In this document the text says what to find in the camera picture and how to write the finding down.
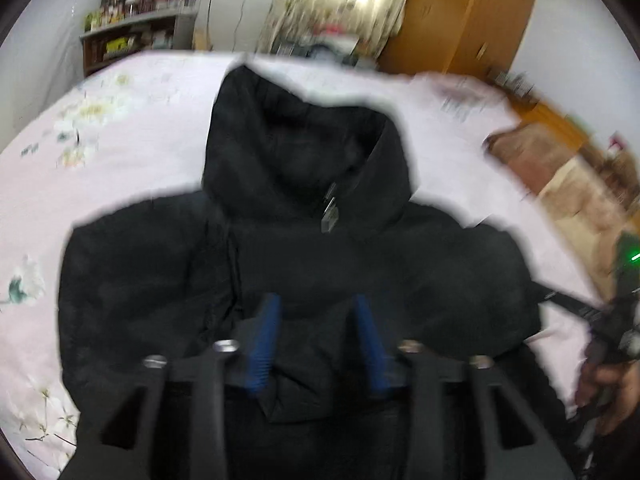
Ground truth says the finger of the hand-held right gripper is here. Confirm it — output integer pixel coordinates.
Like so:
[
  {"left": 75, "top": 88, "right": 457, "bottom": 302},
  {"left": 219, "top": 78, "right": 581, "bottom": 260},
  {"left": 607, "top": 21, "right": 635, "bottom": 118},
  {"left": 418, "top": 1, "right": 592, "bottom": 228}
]
[{"left": 531, "top": 284, "right": 618, "bottom": 323}]

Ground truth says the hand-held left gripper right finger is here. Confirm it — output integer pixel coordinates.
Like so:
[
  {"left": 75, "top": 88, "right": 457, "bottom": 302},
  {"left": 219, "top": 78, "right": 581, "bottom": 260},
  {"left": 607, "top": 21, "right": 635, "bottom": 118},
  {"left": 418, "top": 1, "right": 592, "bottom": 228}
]
[{"left": 350, "top": 294, "right": 576, "bottom": 480}]

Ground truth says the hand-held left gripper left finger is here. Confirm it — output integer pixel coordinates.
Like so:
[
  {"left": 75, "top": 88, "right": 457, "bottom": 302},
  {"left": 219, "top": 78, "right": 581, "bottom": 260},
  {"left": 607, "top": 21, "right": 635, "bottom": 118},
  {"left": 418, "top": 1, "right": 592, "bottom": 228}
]
[{"left": 60, "top": 292, "right": 283, "bottom": 480}]

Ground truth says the black hooded puffer jacket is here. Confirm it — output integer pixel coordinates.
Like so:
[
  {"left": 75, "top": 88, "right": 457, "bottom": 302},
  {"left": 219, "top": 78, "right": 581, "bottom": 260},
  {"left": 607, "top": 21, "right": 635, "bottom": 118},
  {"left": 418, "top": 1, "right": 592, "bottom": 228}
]
[{"left": 56, "top": 62, "right": 571, "bottom": 480}]

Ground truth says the person's right hand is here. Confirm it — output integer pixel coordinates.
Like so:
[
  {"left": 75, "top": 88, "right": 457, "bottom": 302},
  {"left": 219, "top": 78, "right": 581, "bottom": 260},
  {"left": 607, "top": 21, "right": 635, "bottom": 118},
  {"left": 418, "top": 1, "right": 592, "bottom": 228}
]
[{"left": 575, "top": 355, "right": 640, "bottom": 436}]

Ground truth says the brown pillow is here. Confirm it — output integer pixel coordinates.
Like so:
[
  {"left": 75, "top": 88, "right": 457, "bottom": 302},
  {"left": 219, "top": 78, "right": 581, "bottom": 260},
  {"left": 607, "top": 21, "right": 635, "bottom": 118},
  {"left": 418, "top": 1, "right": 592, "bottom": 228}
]
[{"left": 482, "top": 122, "right": 586, "bottom": 196}]

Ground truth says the pink floral bed sheet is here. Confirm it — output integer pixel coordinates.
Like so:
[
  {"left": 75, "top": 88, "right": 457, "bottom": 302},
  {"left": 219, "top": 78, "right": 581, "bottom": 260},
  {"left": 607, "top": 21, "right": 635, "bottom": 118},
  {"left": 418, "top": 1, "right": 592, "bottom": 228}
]
[{"left": 0, "top": 51, "right": 601, "bottom": 476}]

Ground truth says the cluttered pile of belongings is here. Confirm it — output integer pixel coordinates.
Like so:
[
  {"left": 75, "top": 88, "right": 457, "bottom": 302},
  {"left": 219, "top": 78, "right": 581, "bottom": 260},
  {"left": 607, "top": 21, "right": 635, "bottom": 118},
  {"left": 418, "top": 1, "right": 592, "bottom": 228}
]
[{"left": 272, "top": 22, "right": 382, "bottom": 68}]

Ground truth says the wooden wardrobe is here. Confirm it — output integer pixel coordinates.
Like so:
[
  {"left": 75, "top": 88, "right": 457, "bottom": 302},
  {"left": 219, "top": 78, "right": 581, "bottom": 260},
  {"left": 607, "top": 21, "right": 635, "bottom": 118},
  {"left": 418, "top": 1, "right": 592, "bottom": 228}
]
[{"left": 377, "top": 0, "right": 543, "bottom": 81}]

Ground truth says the white refrigerator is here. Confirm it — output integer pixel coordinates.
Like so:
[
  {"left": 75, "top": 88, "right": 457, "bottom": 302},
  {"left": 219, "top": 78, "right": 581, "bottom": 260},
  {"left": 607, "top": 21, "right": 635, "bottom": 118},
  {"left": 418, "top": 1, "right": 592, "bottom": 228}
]
[{"left": 192, "top": 0, "right": 281, "bottom": 53}]

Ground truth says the cluttered wooden shelf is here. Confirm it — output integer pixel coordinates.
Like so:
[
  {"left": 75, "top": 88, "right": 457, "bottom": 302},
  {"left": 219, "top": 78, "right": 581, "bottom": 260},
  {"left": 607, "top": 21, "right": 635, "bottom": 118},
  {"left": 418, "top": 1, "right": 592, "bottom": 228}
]
[{"left": 80, "top": 0, "right": 201, "bottom": 77}]

